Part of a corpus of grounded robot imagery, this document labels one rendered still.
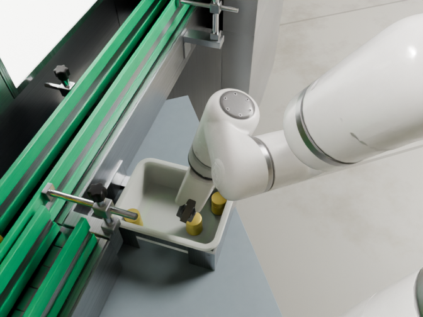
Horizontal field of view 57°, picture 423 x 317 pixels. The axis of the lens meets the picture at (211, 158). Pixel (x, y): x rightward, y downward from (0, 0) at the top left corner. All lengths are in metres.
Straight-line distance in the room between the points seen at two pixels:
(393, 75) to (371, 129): 0.05
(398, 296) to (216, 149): 0.29
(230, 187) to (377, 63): 0.25
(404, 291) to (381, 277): 1.49
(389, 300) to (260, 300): 0.55
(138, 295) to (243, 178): 0.43
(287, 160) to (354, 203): 1.41
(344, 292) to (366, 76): 1.43
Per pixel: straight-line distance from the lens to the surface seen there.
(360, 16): 3.05
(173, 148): 1.00
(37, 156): 0.82
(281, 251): 1.69
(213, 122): 0.51
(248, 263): 0.84
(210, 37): 1.14
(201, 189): 0.61
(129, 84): 0.93
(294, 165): 0.50
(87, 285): 0.71
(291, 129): 0.36
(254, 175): 0.47
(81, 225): 0.66
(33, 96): 0.97
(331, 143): 0.34
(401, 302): 0.27
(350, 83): 0.31
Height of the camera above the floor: 1.52
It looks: 52 degrees down
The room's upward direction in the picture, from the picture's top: straight up
